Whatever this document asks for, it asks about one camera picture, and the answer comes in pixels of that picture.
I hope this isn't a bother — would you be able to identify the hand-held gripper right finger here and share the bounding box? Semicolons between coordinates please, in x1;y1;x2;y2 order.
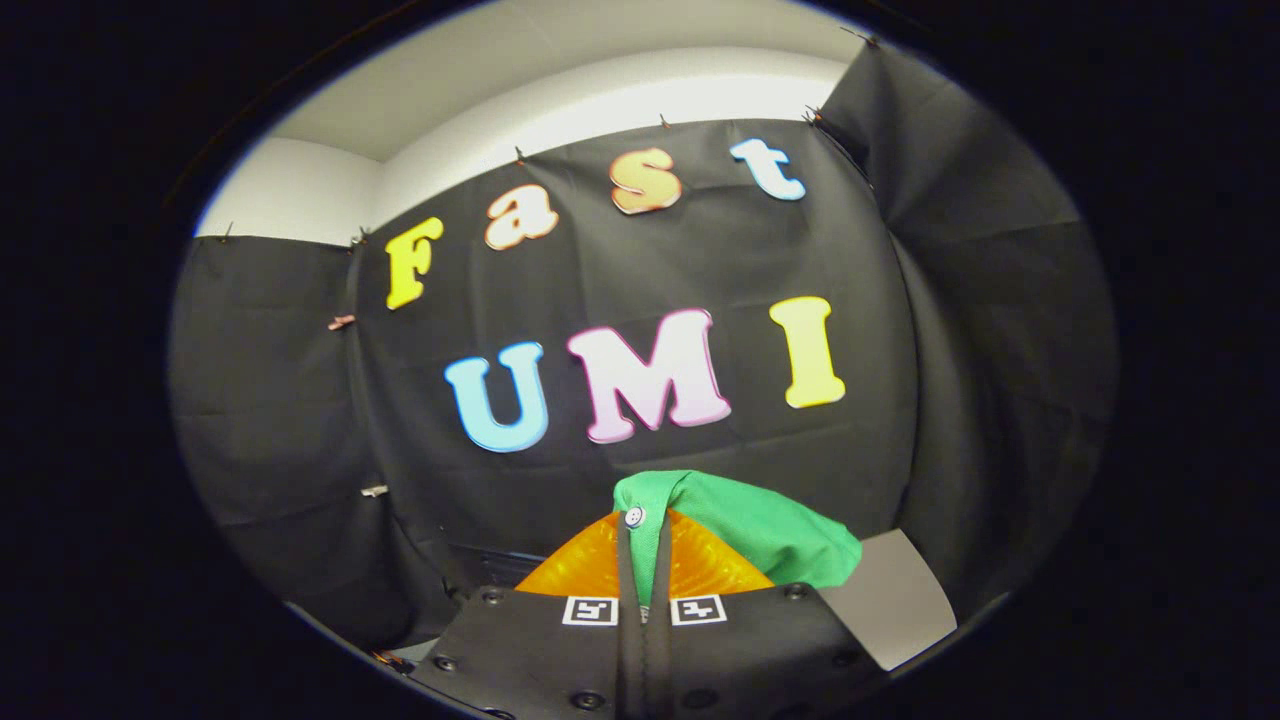
645;509;893;720

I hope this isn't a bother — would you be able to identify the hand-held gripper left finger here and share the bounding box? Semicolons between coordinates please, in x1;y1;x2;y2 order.
405;512;647;720

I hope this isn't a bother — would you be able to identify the green polo shirt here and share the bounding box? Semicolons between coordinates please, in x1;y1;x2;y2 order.
612;470;863;607

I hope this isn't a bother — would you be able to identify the grey appliance cabinet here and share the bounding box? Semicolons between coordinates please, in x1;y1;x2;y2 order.
820;528;958;673

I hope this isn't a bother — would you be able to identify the black backdrop cloth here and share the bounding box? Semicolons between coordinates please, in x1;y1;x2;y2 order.
168;40;1119;651

